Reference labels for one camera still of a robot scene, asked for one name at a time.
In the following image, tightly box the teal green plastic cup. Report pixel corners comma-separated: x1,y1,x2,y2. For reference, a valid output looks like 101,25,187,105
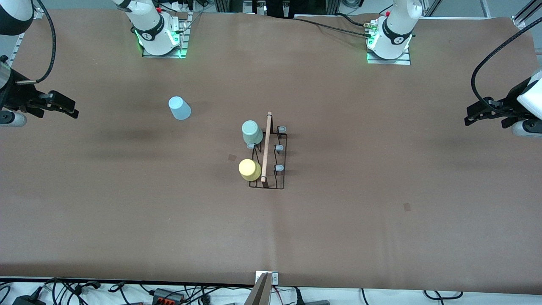
242,120,264,149

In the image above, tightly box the yellow plastic cup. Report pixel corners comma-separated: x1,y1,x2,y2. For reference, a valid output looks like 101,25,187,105
238,159,262,182

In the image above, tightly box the black wire cup holder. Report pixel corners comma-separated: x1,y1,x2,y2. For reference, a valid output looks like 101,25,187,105
243,111,288,190

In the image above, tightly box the light blue plastic cup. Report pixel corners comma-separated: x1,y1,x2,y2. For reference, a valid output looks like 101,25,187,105
168,96,192,121

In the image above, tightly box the brown table cover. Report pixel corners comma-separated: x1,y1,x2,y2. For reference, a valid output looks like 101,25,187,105
0,9,542,295

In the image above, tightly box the black power adapter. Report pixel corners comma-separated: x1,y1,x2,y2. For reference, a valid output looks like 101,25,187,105
12,294,46,305

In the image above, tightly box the black orange terminal block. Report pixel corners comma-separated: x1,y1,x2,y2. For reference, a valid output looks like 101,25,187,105
152,288,185,305

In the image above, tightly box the person in dark clothes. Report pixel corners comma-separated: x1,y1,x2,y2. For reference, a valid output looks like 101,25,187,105
265,0,310,18

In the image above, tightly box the aluminium profile beam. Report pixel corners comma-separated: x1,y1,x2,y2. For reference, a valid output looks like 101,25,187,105
245,272,274,305

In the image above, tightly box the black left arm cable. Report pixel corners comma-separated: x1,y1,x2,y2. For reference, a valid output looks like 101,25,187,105
471,17,542,113

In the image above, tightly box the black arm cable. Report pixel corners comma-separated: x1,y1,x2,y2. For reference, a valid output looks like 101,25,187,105
16,0,57,84
471,17,542,113

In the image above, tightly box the aluminium frame rail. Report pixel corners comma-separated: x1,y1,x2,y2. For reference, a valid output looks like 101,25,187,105
510,0,542,29
8,9,44,66

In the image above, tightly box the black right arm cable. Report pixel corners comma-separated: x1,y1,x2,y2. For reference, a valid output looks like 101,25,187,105
16,0,57,84

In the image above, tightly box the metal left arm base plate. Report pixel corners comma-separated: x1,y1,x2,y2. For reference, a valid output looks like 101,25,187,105
367,46,412,65

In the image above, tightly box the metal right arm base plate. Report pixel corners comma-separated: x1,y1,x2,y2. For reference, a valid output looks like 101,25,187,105
142,13,189,59

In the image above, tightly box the long black base cable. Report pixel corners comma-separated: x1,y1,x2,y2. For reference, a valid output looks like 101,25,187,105
307,15,374,38

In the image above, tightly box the looped black floor cable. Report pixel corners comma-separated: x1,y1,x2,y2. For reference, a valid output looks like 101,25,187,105
423,290,465,300

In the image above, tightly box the small metal bracket plate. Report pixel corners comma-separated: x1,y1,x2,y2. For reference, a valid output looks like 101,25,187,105
255,271,279,285

